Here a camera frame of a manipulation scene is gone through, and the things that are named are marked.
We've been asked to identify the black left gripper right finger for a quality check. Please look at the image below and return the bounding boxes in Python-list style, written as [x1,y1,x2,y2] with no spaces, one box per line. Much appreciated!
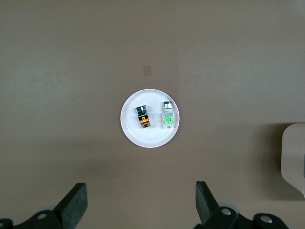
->
[194,181,289,229]

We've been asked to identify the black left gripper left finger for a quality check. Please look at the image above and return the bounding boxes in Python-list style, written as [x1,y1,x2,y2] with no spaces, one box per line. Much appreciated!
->
[0,182,88,229]

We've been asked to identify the orange and black push switch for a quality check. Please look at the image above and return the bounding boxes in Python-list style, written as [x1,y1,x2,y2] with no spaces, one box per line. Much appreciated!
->
[134,104,153,129]

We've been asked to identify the white lidded lunch box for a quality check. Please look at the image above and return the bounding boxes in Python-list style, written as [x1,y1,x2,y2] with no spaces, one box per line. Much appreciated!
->
[280,123,305,198]

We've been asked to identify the pale pink round plate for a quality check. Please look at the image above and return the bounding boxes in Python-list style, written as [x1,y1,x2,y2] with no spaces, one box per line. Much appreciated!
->
[120,88,184,149]

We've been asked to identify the green and clear push switch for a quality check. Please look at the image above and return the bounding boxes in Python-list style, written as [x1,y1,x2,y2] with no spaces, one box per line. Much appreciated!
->
[162,101,177,130]

